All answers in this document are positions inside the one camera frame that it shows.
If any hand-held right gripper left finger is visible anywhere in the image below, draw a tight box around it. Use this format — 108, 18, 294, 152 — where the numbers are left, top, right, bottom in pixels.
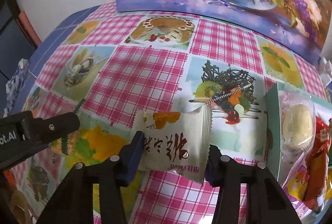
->
36, 131, 146, 224

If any red heart print snack packet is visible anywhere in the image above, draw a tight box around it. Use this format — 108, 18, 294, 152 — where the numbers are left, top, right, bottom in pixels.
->
303, 115, 332, 211

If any pink checked printed tablecloth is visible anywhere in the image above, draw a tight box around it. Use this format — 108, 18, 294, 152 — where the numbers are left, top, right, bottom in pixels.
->
5, 2, 330, 224

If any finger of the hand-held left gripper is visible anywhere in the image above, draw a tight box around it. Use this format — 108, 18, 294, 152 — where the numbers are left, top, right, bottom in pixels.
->
21, 111, 81, 147

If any yellow bread packet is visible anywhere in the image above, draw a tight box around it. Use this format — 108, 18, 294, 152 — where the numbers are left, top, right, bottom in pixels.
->
281, 154, 309, 202

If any dark cabinet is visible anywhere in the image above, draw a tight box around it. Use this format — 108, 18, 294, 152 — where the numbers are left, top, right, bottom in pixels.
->
0, 0, 34, 79

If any white box with teal rim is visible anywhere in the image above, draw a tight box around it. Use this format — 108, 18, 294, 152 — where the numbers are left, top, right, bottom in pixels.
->
265, 82, 332, 188

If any blue white tissue pack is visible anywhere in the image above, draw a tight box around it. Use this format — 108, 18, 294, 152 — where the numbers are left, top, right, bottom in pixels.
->
5, 58, 30, 110

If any white bun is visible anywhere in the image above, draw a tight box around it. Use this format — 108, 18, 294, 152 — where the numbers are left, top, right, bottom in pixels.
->
279, 91, 317, 162

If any white snack packet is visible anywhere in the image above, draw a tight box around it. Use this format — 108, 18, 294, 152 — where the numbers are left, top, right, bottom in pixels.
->
129, 105, 214, 185

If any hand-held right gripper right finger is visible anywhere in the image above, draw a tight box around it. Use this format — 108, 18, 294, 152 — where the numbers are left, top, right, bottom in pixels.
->
205, 145, 303, 224

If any red brown board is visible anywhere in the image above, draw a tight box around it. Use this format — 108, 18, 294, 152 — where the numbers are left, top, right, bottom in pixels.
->
16, 10, 42, 45

